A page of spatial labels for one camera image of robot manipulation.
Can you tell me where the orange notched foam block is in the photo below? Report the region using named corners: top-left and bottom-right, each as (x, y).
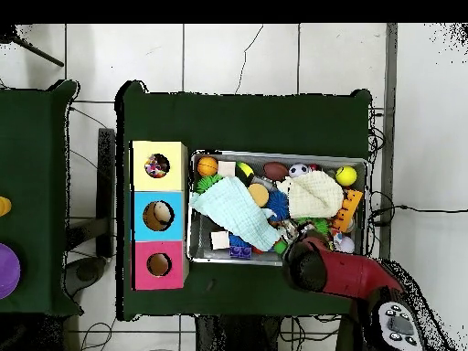
top-left (331, 188), bottom-right (365, 234)

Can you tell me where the small brown football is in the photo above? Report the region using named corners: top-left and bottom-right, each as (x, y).
top-left (262, 161), bottom-right (290, 182)

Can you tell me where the yellow tennis ball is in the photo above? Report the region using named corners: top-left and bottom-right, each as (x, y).
top-left (335, 165), bottom-right (358, 187)

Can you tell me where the black cable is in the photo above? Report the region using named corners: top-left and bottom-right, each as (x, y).
top-left (368, 189), bottom-right (468, 228)

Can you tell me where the white baseball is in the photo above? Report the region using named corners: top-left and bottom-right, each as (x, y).
top-left (337, 235), bottom-right (356, 254)

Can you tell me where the dark green tablecloth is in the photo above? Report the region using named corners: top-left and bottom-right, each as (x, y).
top-left (114, 80), bottom-right (373, 323)
top-left (0, 80), bottom-right (83, 317)

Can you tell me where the black tripod leg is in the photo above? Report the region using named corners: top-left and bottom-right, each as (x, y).
top-left (0, 25), bottom-right (66, 68)

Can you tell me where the cream waffle cloth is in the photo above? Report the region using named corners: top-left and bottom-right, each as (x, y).
top-left (275, 170), bottom-right (346, 219)

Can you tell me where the blue spiky rubber ball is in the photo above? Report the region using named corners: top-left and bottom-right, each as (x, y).
top-left (264, 189), bottom-right (291, 222)

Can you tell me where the wooden box with three holes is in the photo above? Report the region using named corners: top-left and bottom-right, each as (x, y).
top-left (129, 140), bottom-right (190, 292)

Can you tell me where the small black white soccer ball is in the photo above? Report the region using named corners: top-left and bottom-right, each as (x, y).
top-left (288, 163), bottom-right (311, 179)

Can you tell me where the multicoloured knotted rope toy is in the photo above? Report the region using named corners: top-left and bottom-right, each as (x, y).
top-left (328, 226), bottom-right (345, 250)
top-left (144, 154), bottom-right (170, 179)

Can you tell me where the purple ball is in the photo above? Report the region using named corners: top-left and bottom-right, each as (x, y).
top-left (0, 242), bottom-right (22, 301)

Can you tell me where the green spiky rubber ball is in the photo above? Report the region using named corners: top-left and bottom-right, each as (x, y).
top-left (297, 217), bottom-right (330, 235)

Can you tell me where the dark grey rounded object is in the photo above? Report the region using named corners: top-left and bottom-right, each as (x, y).
top-left (63, 255), bottom-right (108, 297)

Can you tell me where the shallow clear plastic bin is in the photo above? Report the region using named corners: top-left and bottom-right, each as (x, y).
top-left (186, 149), bottom-right (369, 270)

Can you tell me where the small orange basketball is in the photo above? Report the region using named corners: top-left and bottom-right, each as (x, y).
top-left (197, 155), bottom-right (219, 177)

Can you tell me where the black metal stand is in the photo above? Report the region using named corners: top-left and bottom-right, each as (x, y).
top-left (65, 127), bottom-right (117, 259)

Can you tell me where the light blue waffle cloth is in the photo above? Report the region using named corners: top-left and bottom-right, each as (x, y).
top-left (188, 175), bottom-right (282, 252)

